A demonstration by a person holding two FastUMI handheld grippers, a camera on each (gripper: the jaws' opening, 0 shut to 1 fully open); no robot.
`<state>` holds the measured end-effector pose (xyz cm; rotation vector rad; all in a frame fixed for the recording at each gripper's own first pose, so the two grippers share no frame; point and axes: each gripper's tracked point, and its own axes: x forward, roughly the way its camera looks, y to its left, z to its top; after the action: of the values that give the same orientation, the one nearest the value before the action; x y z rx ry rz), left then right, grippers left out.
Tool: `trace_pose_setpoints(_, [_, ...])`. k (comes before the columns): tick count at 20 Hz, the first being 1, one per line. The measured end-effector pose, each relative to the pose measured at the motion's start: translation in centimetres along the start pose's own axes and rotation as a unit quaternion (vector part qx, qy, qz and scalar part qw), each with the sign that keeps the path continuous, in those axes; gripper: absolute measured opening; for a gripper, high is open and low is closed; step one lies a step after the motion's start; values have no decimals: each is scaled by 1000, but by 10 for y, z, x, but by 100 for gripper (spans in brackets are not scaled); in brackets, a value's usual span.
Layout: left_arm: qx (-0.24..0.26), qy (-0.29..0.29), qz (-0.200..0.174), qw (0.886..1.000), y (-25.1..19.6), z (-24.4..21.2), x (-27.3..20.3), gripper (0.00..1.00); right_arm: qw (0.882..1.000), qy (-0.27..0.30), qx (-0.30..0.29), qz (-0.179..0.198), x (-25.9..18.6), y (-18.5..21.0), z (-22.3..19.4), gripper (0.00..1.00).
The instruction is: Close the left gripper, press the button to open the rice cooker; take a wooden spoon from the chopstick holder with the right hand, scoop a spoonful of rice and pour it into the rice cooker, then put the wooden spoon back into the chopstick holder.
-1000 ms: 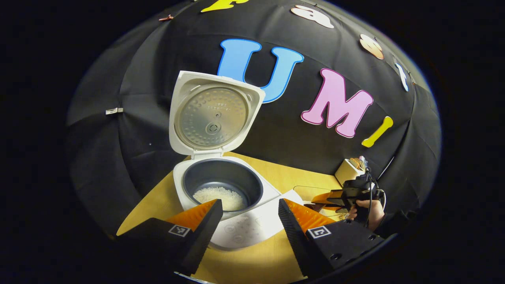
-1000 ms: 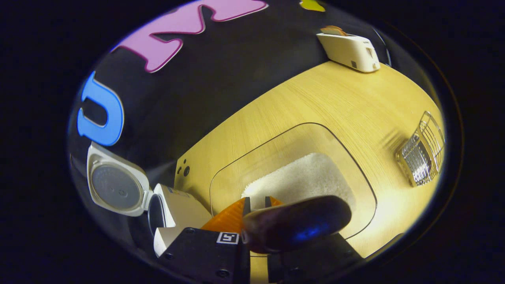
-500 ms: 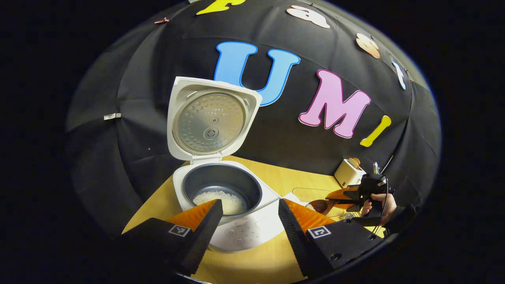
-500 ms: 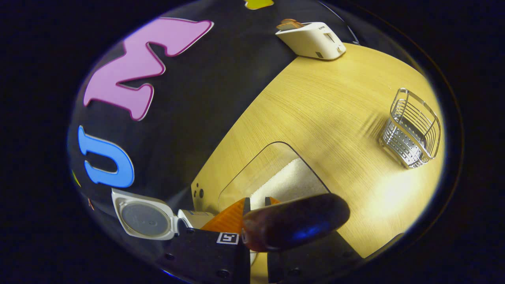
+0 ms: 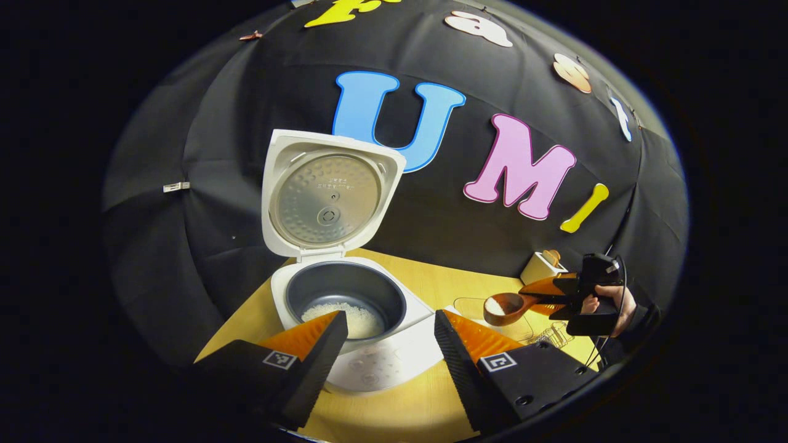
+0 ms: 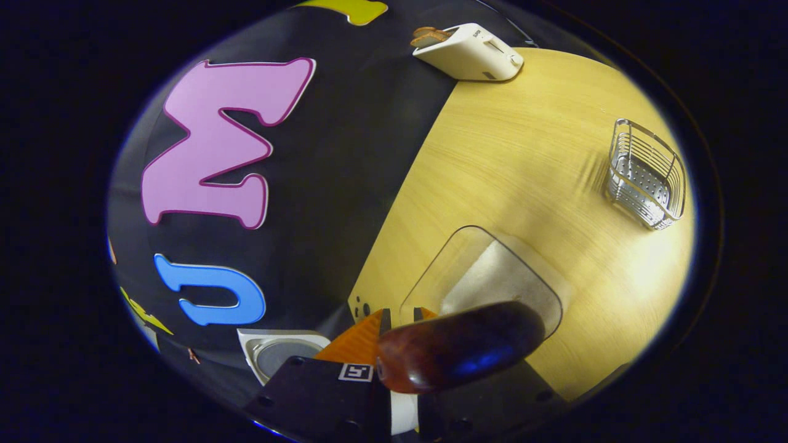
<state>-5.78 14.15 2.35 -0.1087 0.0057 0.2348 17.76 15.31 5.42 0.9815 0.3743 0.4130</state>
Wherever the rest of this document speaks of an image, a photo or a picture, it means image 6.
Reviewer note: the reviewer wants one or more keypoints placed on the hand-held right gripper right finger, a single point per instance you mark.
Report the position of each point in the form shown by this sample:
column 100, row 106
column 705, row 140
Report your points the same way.
column 492, row 406

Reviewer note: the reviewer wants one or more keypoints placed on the toasted bread slice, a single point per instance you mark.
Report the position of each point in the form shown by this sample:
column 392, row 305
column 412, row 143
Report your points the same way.
column 431, row 40
column 425, row 29

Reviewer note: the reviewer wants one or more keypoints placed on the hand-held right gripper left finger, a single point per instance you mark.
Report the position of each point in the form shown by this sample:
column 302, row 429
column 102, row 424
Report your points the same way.
column 308, row 400

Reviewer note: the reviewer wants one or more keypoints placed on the white rice cooker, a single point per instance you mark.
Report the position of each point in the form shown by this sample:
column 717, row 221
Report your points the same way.
column 277, row 354

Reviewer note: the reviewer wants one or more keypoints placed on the white rice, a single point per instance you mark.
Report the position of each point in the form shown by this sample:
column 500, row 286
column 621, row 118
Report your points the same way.
column 492, row 277

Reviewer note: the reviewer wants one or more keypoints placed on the clear plastic container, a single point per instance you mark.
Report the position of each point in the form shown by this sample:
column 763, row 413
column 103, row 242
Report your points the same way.
column 443, row 264

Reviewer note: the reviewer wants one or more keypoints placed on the brown wooden spoon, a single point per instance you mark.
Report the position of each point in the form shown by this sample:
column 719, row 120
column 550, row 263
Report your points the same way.
column 455, row 347

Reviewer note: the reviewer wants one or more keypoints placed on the pink cloth clip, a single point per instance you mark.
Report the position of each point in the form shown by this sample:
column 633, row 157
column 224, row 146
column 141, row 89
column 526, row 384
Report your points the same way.
column 194, row 356

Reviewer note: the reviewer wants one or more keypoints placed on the white toaster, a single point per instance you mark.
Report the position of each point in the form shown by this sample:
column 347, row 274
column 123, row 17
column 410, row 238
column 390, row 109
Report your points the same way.
column 474, row 55

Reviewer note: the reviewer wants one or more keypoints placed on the black backdrop cloth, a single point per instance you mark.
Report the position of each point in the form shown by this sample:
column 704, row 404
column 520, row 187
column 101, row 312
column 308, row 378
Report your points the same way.
column 351, row 154

